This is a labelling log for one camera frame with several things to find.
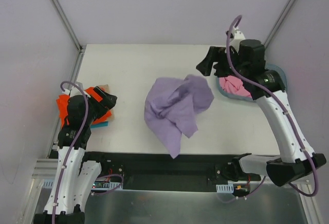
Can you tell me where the aluminium rail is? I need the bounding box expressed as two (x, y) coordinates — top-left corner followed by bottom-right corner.
(32, 158), (58, 179)

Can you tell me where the left aluminium frame post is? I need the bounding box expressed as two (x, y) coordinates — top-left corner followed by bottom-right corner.
(38, 0), (83, 52)

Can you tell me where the purple t shirt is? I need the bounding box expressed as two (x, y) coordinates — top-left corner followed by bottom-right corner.
(144, 74), (214, 159)

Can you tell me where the left white cable duct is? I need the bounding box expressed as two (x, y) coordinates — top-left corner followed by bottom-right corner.
(42, 179), (121, 190)

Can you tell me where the aluminium frame post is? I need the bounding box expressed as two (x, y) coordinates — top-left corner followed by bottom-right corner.
(264, 0), (297, 48)
(38, 0), (83, 52)

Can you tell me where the right aluminium frame post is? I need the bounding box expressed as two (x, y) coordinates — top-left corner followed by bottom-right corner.
(264, 0), (297, 48)

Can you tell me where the right white cable duct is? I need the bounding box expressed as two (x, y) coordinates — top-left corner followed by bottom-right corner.
(216, 183), (234, 194)

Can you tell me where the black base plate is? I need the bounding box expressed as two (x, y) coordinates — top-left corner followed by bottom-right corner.
(82, 152), (267, 192)

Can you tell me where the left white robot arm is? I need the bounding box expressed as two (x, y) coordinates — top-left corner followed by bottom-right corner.
(33, 85), (117, 223)

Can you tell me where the pink t shirt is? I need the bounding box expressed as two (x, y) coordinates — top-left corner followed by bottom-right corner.
(219, 76), (251, 98)

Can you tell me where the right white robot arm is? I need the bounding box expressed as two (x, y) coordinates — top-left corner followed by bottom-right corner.
(196, 39), (326, 186)

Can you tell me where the white cable duct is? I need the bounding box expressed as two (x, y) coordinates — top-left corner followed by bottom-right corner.
(216, 183), (234, 194)
(42, 179), (121, 190)

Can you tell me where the orange folded t shirt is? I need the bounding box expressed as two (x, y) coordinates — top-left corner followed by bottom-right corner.
(56, 87), (111, 127)

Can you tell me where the teal folded t shirt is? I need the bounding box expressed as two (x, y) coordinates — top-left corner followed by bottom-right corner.
(90, 121), (109, 128)

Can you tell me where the blue plastic basket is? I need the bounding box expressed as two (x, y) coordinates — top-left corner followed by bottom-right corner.
(215, 63), (288, 102)

